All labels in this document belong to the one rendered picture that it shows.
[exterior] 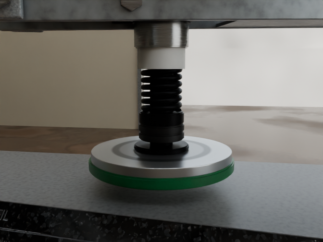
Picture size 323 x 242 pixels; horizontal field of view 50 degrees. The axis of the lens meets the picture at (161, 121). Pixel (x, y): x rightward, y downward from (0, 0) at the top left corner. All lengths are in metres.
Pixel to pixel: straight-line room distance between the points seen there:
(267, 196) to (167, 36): 0.26
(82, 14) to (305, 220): 0.37
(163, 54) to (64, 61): 5.31
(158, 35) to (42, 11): 0.15
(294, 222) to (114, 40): 5.16
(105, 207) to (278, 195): 0.24
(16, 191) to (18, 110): 5.67
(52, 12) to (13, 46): 5.73
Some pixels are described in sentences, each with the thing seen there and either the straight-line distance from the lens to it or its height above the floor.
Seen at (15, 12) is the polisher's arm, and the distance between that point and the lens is 0.44.
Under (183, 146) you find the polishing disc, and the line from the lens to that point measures 0.51.
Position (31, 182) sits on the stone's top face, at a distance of 0.59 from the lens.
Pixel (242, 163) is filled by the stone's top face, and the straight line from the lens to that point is 0.67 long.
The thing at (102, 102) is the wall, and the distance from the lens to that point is 5.58.
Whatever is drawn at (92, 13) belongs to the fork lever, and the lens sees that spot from 0.45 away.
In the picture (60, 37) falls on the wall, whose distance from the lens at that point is 5.81.
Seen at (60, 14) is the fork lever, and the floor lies 1.05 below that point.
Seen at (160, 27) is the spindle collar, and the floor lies 1.04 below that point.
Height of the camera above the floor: 0.99
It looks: 9 degrees down
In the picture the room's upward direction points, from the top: straight up
